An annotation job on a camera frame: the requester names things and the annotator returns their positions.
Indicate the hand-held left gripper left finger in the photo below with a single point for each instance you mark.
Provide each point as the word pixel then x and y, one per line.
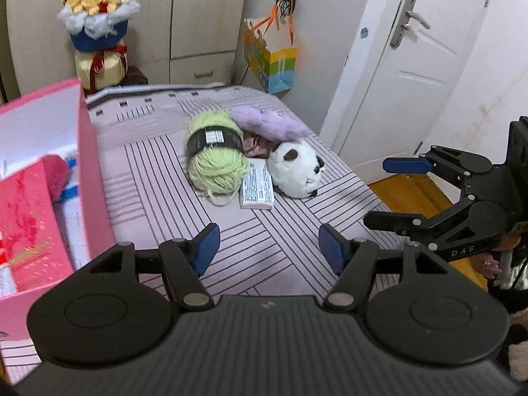
pixel 206 247

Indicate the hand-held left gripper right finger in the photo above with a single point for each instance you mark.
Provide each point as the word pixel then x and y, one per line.
pixel 332 251

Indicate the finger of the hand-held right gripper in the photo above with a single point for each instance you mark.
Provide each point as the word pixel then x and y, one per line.
pixel 406 165
pixel 392 220

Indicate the white tissue packet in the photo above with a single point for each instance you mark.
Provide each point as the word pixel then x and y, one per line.
pixel 255 187

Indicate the green yarn ball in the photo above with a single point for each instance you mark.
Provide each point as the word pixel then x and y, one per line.
pixel 216 165

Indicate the panda plush toy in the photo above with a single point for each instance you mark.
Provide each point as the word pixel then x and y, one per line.
pixel 293 173

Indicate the pink floral cloth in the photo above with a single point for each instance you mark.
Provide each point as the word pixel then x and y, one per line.
pixel 258 146

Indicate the pink cardboard box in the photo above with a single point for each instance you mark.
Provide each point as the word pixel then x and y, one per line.
pixel 93 173

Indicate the purple plush toy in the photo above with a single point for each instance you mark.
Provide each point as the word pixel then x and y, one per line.
pixel 268 123

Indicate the blue and white packet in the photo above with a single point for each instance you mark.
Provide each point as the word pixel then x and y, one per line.
pixel 73 193

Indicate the red yarn ball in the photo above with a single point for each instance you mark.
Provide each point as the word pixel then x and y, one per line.
pixel 57 173

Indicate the red envelope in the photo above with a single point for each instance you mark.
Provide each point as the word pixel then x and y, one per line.
pixel 29 222

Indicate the person's right hand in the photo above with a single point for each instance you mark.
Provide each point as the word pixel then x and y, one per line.
pixel 486 265

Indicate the white door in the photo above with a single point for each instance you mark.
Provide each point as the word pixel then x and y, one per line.
pixel 412 103

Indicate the striped bed sheet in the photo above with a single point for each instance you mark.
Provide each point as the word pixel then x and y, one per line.
pixel 165 198

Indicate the round teal sticker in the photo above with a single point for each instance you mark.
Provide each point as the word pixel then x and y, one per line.
pixel 364 32

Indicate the person's fuzzy clothing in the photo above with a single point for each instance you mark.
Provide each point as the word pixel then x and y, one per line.
pixel 517 354

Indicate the colourful paper gift bag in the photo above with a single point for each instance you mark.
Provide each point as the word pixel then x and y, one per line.
pixel 280 70

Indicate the beige wardrobe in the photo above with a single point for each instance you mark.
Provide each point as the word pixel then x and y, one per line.
pixel 198 16

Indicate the flower bouquet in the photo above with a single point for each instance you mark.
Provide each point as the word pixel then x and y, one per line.
pixel 97 12

